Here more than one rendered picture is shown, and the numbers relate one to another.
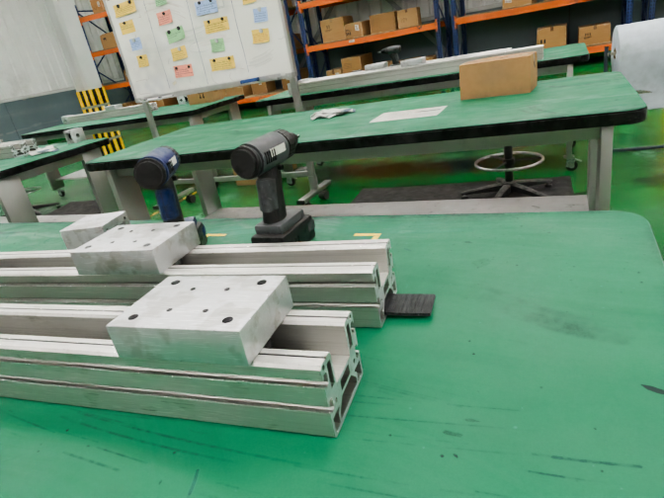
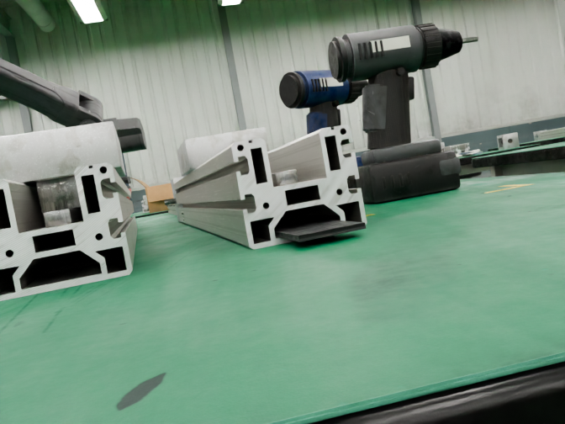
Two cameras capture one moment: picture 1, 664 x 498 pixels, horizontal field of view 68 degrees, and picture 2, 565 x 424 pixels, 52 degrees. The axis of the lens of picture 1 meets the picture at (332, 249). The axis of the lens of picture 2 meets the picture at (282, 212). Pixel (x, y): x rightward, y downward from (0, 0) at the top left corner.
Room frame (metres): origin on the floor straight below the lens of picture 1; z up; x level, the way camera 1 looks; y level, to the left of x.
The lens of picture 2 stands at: (0.30, -0.42, 0.83)
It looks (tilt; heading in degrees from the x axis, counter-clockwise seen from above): 3 degrees down; 53
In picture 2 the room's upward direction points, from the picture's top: 10 degrees counter-clockwise
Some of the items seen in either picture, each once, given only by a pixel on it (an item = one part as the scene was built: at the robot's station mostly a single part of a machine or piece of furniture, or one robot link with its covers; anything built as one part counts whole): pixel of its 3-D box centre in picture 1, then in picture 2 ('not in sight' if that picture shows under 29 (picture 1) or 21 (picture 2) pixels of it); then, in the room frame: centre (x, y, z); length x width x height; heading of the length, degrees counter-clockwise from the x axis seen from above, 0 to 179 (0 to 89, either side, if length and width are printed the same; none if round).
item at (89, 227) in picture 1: (98, 243); not in sight; (0.99, 0.48, 0.83); 0.11 x 0.10 x 0.10; 166
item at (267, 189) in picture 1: (282, 190); (416, 110); (0.91, 0.07, 0.89); 0.20 x 0.08 x 0.22; 151
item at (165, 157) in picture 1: (174, 201); (341, 134); (0.98, 0.30, 0.89); 0.20 x 0.08 x 0.22; 0
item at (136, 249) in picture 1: (139, 255); (221, 161); (0.74, 0.31, 0.87); 0.16 x 0.11 x 0.07; 67
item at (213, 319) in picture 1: (207, 325); (65, 174); (0.47, 0.15, 0.87); 0.16 x 0.11 x 0.07; 67
